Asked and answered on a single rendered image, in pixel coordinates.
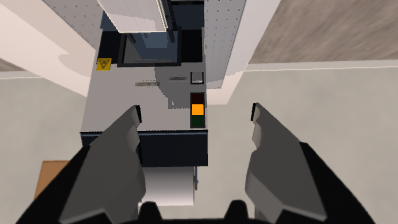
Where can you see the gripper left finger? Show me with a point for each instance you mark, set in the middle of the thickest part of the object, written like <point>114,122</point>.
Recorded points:
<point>102,184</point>

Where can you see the cream well plate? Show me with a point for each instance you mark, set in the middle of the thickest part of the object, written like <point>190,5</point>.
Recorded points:
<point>162,14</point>

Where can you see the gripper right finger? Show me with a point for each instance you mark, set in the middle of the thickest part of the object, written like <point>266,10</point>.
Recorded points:
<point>289,183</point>

